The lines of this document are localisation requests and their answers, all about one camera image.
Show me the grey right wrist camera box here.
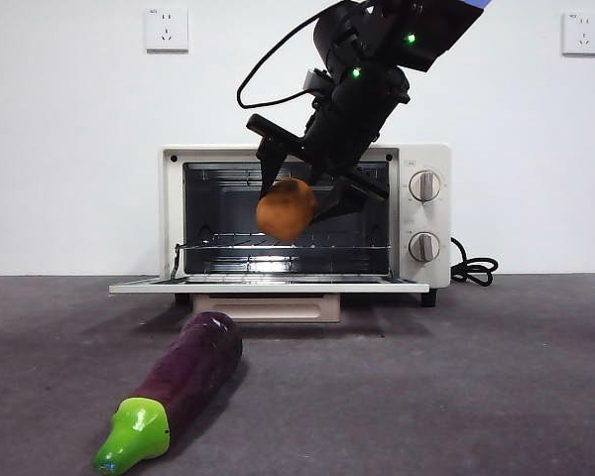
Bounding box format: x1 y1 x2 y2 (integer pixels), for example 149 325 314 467
303 67 332 96

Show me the beige oven knob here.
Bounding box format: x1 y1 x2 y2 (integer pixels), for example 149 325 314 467
408 170 441 203
408 230 441 264

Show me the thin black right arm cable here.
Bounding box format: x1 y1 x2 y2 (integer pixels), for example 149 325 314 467
236 3 339 110

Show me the black oven power cable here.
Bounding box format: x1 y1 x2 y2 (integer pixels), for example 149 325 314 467
448 236 500 289

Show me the purple toy eggplant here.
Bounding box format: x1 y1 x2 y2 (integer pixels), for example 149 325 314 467
92 310 244 475

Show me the white wall socket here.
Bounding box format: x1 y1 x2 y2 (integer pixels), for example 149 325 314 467
145 7 189 55
560 12 595 58

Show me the brown potato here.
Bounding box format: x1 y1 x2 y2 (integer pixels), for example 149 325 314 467
255 178 319 243

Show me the oven door with beige handle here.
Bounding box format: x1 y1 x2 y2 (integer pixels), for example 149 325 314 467
108 276 430 325

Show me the white toaster oven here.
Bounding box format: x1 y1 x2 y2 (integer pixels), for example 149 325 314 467
157 143 451 308

